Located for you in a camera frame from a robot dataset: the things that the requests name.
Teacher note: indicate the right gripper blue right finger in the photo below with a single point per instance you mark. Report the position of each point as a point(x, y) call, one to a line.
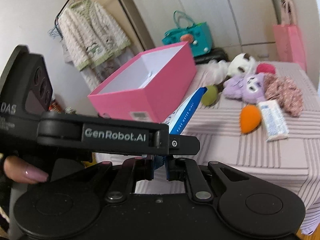
point(170, 167)

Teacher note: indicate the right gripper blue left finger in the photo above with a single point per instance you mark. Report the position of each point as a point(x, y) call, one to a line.
point(148, 167)

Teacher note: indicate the blue wet wipes pack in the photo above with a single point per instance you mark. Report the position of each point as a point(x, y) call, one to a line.
point(179, 118)

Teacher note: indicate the green egg-shaped sponge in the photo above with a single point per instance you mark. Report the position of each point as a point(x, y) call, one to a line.
point(210, 96)

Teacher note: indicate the orange egg-shaped sponge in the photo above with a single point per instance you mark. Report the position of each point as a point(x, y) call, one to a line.
point(250, 119)

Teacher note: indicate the purple plush toy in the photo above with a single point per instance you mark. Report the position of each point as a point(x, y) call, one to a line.
point(248, 88)

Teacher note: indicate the small white tissue pack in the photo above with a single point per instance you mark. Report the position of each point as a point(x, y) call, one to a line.
point(274, 122)

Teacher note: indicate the white brown plush toy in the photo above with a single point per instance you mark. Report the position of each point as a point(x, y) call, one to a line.
point(241, 65)

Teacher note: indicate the pink floral fabric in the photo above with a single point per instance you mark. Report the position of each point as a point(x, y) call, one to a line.
point(285, 91)

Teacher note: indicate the person's left hand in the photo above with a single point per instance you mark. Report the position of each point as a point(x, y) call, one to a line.
point(22, 172)

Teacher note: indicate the pink cardboard box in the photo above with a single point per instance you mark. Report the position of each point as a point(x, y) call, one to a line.
point(149, 87)

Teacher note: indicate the white green knit cardigan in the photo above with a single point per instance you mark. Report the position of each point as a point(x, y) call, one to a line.
point(92, 35)

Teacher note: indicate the black suitcase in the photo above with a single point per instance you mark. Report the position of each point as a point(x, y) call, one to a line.
point(216, 54)

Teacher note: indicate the teal felt tote bag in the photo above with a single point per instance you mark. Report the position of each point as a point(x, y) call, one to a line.
point(197, 35)

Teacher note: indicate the pink fluffy ball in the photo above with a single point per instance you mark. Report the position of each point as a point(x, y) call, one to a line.
point(265, 68)

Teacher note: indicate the beige wardrobe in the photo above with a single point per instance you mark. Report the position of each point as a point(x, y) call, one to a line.
point(237, 26)

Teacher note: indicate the pink paper gift bag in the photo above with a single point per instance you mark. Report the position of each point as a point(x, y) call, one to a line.
point(289, 44)

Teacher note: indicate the pink hanging item with strap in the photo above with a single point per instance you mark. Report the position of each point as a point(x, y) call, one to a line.
point(288, 12)

